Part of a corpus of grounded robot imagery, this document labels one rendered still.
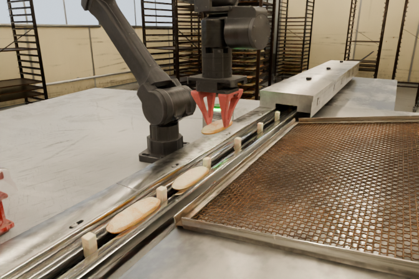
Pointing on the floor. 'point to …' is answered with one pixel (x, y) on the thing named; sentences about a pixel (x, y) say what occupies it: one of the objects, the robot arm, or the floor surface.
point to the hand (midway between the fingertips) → (217, 121)
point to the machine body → (366, 94)
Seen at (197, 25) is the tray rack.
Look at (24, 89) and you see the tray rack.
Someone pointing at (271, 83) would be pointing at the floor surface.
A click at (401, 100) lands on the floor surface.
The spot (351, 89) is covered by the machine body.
